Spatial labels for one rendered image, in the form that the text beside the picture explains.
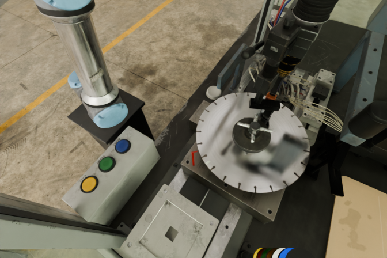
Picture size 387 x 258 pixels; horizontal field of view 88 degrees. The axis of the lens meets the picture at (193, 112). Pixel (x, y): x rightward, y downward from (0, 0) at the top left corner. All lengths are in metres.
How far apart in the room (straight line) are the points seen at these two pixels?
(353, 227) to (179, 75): 1.73
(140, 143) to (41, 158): 1.42
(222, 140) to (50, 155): 1.61
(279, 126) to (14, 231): 0.61
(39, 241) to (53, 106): 1.94
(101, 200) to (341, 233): 0.73
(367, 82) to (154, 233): 0.72
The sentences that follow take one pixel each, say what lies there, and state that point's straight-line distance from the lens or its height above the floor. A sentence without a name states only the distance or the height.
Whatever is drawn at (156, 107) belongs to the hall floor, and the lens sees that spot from 1.87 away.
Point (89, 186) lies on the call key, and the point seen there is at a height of 0.90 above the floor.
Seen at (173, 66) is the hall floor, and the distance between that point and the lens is 2.20.
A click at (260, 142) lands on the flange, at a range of 0.61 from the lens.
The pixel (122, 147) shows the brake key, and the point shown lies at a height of 0.91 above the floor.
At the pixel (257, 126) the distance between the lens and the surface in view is 0.58.
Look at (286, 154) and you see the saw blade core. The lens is 0.63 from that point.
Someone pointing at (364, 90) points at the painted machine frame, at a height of 1.05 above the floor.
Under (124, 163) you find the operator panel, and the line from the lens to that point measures 0.67.
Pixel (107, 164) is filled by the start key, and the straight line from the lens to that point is 0.68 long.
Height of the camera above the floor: 1.49
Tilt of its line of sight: 56 degrees down
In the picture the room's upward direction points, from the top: 3 degrees counter-clockwise
